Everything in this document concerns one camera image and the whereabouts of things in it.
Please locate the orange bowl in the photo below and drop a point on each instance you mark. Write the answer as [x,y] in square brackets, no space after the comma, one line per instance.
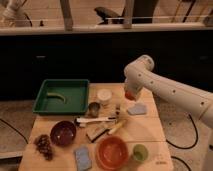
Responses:
[111,153]

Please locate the green plastic tray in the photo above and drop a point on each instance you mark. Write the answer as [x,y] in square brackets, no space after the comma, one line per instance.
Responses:
[76,92]

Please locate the green cup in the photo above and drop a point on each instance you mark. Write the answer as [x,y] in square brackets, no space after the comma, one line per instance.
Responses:
[139,153]

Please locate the red apple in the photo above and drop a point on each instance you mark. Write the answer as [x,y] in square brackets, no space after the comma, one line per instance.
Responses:
[129,96]

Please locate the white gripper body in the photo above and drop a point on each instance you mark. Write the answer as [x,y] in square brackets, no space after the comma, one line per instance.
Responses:
[133,88]

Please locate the bunch of dark grapes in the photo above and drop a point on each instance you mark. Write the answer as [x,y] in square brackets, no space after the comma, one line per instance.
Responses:
[43,146]

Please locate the wooden block brush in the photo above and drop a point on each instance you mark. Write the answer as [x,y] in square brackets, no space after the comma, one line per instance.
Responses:
[94,133]

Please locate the green banana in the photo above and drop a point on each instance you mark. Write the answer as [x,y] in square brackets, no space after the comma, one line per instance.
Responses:
[56,95]

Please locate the blue sponge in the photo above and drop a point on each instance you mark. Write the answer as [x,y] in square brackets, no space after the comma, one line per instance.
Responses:
[82,158]

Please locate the blue grey cloth piece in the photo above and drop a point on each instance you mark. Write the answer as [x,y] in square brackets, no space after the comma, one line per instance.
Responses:
[137,109]

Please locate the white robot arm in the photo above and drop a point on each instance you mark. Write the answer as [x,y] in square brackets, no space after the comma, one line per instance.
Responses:
[138,75]

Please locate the purple bowl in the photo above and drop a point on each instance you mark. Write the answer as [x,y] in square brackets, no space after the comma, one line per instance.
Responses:
[63,133]

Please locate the yellow corn cob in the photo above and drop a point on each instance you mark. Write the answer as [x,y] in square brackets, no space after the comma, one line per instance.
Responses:
[116,127]

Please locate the small metal cup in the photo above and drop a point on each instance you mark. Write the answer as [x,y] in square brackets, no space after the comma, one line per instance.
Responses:
[94,108]

